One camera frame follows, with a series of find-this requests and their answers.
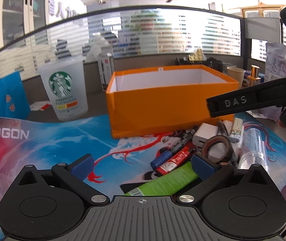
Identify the black tape roll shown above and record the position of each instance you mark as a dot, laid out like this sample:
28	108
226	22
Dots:
218	149

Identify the purple plastic pouch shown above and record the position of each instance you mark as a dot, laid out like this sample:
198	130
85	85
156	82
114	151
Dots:
275	64

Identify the black gel pen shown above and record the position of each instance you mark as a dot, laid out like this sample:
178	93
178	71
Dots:
222	128

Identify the green tube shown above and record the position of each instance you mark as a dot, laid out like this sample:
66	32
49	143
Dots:
168	184

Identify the white patterned lighter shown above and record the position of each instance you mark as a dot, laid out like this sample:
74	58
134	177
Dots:
236	130

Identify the gold perfume bottle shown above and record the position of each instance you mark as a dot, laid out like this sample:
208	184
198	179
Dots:
253	78

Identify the white charger cube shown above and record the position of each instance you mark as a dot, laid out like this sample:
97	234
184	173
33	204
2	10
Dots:
204	132

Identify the yellow building brick plate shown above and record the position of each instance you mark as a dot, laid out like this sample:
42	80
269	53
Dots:
197	55

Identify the clear plastic tube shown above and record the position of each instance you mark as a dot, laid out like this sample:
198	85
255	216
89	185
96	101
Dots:
253	150

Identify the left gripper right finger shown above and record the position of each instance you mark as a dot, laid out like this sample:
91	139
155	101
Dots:
213	177

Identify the orange cardboard box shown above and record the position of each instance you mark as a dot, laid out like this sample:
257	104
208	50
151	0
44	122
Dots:
156	100

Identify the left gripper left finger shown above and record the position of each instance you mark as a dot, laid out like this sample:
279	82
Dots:
74	174

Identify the Starbucks translucent plastic cup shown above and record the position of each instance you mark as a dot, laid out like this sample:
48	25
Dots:
64	83

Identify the brown paper cup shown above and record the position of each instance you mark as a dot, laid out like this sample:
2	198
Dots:
237	74

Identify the tall dark product box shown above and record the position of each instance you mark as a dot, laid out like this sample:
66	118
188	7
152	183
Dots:
106	68

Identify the red lighter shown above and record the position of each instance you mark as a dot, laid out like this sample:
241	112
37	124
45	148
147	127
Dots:
176	161

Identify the AGON colourful desk mat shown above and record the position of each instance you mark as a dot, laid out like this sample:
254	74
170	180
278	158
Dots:
36	205

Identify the black mesh desk organizer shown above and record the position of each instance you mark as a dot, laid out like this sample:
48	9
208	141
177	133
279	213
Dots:
210	62

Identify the blue paper gift bag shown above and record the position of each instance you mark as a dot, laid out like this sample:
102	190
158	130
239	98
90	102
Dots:
13	100

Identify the blue black marker pen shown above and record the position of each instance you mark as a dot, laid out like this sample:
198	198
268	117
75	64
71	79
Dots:
169	153

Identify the red white paper scrap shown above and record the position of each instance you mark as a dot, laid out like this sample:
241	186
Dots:
40	105

